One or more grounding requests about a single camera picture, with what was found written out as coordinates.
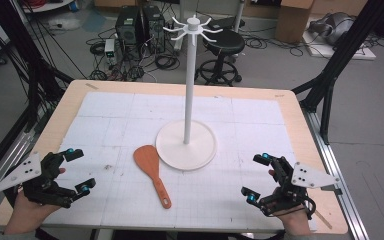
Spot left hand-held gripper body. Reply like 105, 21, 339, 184
0, 151, 81, 209

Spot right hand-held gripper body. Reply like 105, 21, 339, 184
259, 155, 341, 218

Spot orange rice paddle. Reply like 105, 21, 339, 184
133, 144, 173, 210

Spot white rack stand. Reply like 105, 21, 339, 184
155, 14, 224, 172

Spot person's right hand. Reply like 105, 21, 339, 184
276, 208, 313, 236

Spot person's left hand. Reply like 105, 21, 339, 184
4, 191, 61, 235

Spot white grid mat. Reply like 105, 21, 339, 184
43, 91, 318, 233

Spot thin wooden stick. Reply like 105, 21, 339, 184
313, 209, 333, 231

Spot black clip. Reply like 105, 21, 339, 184
319, 184, 343, 196

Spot small bench power supply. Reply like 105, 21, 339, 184
104, 38, 117, 58

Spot black round stool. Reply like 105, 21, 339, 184
194, 28, 246, 87

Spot white floor board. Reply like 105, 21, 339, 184
302, 31, 378, 61

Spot black computer tower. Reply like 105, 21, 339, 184
114, 6, 144, 46
141, 4, 166, 54

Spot cardboard box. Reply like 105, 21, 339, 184
274, 0, 315, 44

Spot grey bag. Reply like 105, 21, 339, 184
308, 12, 356, 46

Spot white round table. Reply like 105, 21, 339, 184
21, 0, 76, 14

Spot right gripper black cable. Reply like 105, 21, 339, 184
299, 194, 316, 221

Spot aluminium rail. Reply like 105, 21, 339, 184
0, 128, 36, 219
301, 108, 371, 240

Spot black frame with cables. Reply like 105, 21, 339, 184
0, 0, 74, 134

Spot loose black floor cables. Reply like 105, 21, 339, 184
246, 31, 309, 58

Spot black frame strut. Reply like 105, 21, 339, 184
291, 0, 384, 146

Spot white metal post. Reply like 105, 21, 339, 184
234, 0, 247, 33

